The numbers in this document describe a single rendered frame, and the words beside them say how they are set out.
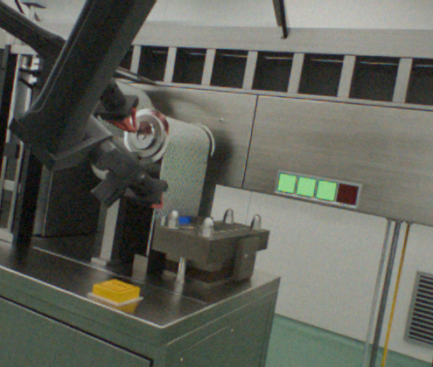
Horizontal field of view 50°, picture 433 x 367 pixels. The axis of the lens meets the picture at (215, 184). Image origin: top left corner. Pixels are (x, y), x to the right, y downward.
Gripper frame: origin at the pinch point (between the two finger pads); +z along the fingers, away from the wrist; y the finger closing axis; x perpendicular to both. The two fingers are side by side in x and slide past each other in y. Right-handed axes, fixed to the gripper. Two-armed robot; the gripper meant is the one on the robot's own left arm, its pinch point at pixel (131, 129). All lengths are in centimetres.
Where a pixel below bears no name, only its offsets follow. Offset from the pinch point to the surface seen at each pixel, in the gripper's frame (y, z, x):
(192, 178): 7.4, 23.7, 3.4
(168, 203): 7.1, 19.2, -8.8
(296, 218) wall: -40, 240, 127
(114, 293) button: 18.7, 2.3, -41.5
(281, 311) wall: -43, 286, 64
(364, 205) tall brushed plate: 54, 38, 12
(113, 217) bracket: -2.2, 13.2, -19.3
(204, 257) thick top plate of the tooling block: 25.6, 17.3, -22.9
